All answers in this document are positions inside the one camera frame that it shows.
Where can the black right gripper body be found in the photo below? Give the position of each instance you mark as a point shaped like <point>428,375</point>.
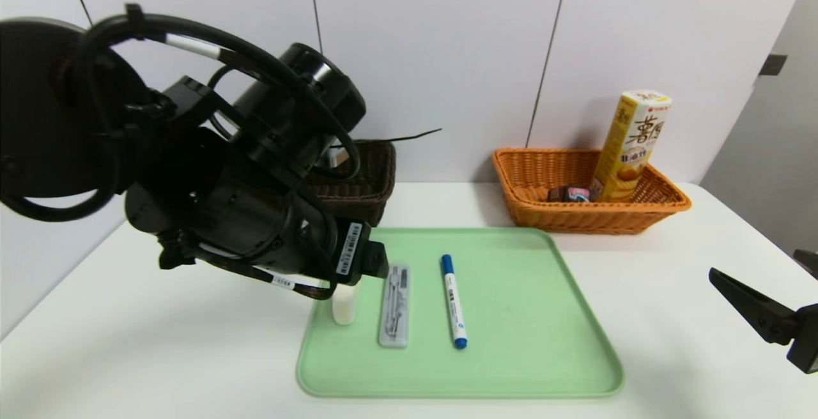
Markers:
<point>806,336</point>

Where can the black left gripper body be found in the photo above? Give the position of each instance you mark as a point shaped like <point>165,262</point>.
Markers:
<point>351,249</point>

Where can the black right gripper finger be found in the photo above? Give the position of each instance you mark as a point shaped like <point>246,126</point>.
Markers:
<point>754,307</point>
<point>808,262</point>

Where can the white rectangular eraser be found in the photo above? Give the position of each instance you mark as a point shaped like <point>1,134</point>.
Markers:
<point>345,307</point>

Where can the grey clear compass case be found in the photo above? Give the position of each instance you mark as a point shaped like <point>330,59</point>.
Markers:
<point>395,313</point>

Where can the tall yellow chip box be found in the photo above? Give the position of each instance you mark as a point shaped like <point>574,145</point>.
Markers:
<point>629,144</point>

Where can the small black snack carton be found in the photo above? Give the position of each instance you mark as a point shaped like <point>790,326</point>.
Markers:
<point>570,194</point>

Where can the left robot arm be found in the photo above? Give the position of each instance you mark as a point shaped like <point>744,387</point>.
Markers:
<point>38,119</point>

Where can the dark brown wicker basket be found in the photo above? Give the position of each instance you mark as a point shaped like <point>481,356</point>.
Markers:
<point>370,182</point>

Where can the orange wicker basket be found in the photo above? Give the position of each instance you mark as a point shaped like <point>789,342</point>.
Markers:
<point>537,182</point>

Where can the blue white marker pen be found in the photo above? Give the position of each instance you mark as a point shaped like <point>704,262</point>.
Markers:
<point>453,301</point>

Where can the light green plastic tray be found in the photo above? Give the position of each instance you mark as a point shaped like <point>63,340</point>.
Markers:
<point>524,329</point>

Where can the dark wall bracket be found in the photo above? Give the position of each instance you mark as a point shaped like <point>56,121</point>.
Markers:
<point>772,65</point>

